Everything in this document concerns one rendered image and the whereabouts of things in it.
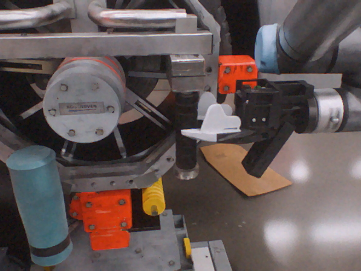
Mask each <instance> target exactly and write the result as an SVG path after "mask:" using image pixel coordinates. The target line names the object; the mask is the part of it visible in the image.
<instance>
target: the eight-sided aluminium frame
mask: <svg viewBox="0 0 361 271"><path fill-rule="evenodd" d="M190 2H191V3H192V5H193V6H194V7H195V9H196V11H197V12H198V14H199V16H200V18H201V19H202V21H203V23H204V24H205V25H206V26H208V28H210V32H211V33H212V34H213V49H212V53H207V54H200V55H202V57H203V58H204V60H205V70H204V74H205V77H204V90H203V91H197V93H198V101H199V99H200V96H201V95H202V94H203V93H212V94H213V96H214V98H215V100H216V91H217V77H218V54H219V44H220V42H221V38H220V30H221V26H220V24H219V23H217V21H216V20H215V19H214V18H213V17H212V15H211V14H209V13H208V12H207V11H206V10H205V9H204V7H203V6H202V5H201V4H200V3H199V2H198V1H197V0H190ZM1 136H2V137H1ZM175 136H176V133H175V131H174V132H173V133H172V134H170V135H169V136H168V137H167V138H166V139H165V140H164V141H163V142H162V143H161V144H160V145H159V146H158V147H157V148H156V149H155V150H154V151H153V152H152V153H151V154H150V155H149V156H148V157H146V158H145V159H144V160H143V161H142V162H133V163H114V164H105V165H88V166H70V167H66V166H64V165H62V164H60V163H59V162H57V161H56V164H57V170H58V173H59V177H60V182H61V186H62V192H63V194H67V195H69V194H70V192H97V191H113V190H121V189H137V188H138V189H142V188H150V187H151V186H152V185H153V184H154V183H155V182H156V181H159V178H160V177H161V176H162V175H163V174H164V173H165V172H167V171H168V170H169V169H170V168H171V167H172V166H173V165H174V163H175V159H176V156H175V151H176V149H175V144H176V141H175ZM17 146H18V147H19V148H18V147H17ZM27 146H32V145H31V144H29V143H28V142H26V141H25V140H24V139H22V138H20V137H19V136H18V135H16V134H15V133H13V132H11V131H10V130H9V129H7V128H5V127H3V126H2V125H0V161H2V162H4V163H6V161H7V159H8V157H9V156H11V155H12V153H14V152H15V151H17V150H18V149H21V148H24V147H27ZM130 170H132V171H130ZM96 173H97V174H96ZM112 181H114V182H112Z"/></svg>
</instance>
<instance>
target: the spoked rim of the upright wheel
mask: <svg viewBox="0 0 361 271"><path fill-rule="evenodd" d="M22 2H23V0H0V10H21V9H24V8H22V7H21V5H22ZM34 29H35V30H36V31H38V32H39V33H55V32H54V31H53V30H51V29H49V28H48V27H47V26H46V25H44V26H41V27H35V28H34ZM0 34H15V29H14V30H0ZM114 57H115V56H114ZM131 57H133V56H118V57H115V58H116V59H117V60H118V62H119V63H120V65H121V66H122V68H123V71H124V74H125V102H126V103H127V104H129V105H130V106H132V107H133V108H135V109H136V110H137V111H139V112H140V113H142V114H143V115H144V116H143V117H141V118H139V119H137V120H135V121H132V122H128V123H124V124H120V125H119V124H117V126H116V128H115V129H114V130H113V132H112V133H110V135H108V136H107V137H105V138H104V139H101V140H99V141H97V142H92V143H77V142H74V144H73V146H72V147H71V148H68V141H69V140H67V139H65V138H63V137H61V136H60V135H59V134H57V133H56V132H55V131H54V130H53V129H52V128H51V127H50V125H49V124H48V122H47V120H46V118H45V115H44V110H43V101H44V98H41V96H40V95H38V93H36V92H35V90H34V89H33V88H32V87H31V85H30V84H29V83H28V80H27V78H26V76H25V75H24V73H30V74H49V75H53V74H54V73H55V71H56V70H57V69H58V68H59V66H60V65H61V63H62V62H63V61H64V60H65V58H62V60H60V59H33V58H25V59H0V120H1V121H2V122H3V124H4V125H5V126H6V127H8V128H9V129H10V130H11V131H12V132H13V133H15V134H16V135H17V136H19V137H20V138H22V139H24V140H25V141H26V142H28V143H29V144H31V145H33V146H35V145H41V146H46V147H48V148H50V149H52V150H54V151H55V153H56V157H55V158H56V159H58V160H61V161H64V162H68V163H73V164H77V165H84V166H88V165H105V164H114V163H127V162H131V161H134V160H137V159H140V158H142V157H144V156H146V155H148V154H150V153H152V152H153V151H154V150H155V149H156V148H157V147H158V146H159V145H160V144H161V143H162V142H163V141H164V140H165V139H166V138H167V137H168V136H169V135H170V134H172V133H173V132H174V131H175V127H176V126H175V119H176V118H175V111H176V109H175V102H176V101H175V93H173V92H172V90H171V91H170V93H169V94H168V96H167V97H166V98H165V99H164V101H162V103H161V104H160V105H159V106H158V107H156V106H155V105H153V104H152V103H151V102H149V101H148V100H147V99H145V98H144V97H143V96H142V95H140V94H139V93H138V92H136V91H135V90H133V88H131V87H130V86H129V85H128V81H129V77H145V78H154V79H167V75H166V70H151V69H142V68H130V63H129V59H130V58H131ZM20 64H30V65H42V67H28V66H21V65H20ZM137 101H139V102H140V103H142V104H143V105H144V106H145V107H147V108H148V109H150V110H151V112H149V111H148V110H147V109H145V108H144V107H143V106H141V105H140V104H139V103H137Z"/></svg>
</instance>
